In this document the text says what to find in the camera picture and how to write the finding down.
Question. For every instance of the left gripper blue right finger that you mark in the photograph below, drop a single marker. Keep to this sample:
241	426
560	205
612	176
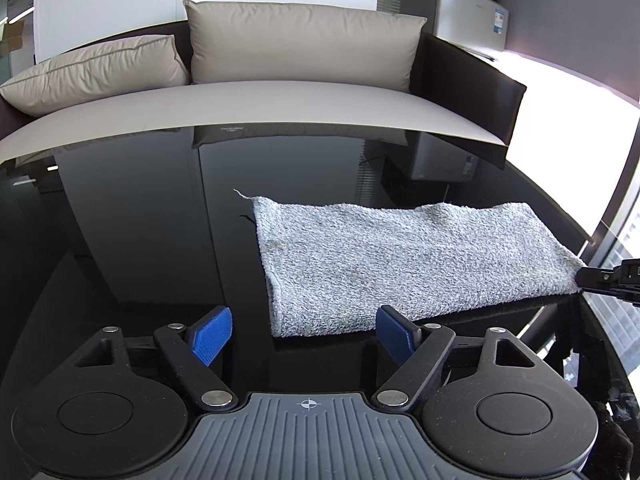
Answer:
398	336

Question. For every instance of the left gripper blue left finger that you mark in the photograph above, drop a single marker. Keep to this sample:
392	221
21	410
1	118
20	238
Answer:
208	336

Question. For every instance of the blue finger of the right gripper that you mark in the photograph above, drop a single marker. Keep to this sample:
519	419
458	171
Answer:
622	282

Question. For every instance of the grey terry towel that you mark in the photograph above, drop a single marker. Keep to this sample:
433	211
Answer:
329	268

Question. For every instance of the dark sofa with beige seat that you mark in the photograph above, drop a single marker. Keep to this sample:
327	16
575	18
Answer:
451	93

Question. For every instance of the small beige side cushion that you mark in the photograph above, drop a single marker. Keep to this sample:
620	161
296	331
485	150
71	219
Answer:
112	68

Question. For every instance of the large beige back cushion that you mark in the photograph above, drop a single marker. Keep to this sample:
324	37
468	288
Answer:
243	41

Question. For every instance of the silver mini fridge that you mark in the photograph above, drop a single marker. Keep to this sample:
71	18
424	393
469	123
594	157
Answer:
478	26

